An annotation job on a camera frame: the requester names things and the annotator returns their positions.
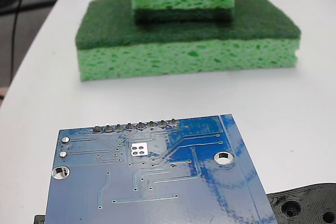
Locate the blue printed circuit board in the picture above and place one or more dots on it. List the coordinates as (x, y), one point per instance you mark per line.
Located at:
(157, 195)

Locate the large green sponge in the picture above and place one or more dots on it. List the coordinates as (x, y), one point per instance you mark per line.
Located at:
(183, 58)

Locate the black plastic holder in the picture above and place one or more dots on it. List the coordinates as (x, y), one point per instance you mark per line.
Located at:
(302, 197)

